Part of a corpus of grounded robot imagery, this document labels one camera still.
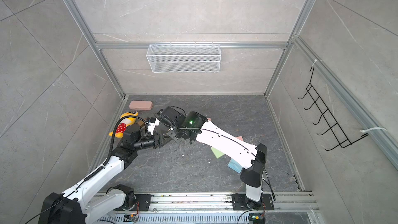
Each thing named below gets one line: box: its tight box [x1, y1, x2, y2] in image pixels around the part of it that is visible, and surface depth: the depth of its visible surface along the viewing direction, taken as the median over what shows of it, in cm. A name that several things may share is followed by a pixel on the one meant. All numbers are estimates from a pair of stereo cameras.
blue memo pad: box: [227, 158, 244, 174], surface depth 85 cm
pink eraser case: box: [129, 100, 153, 111], surface depth 114 cm
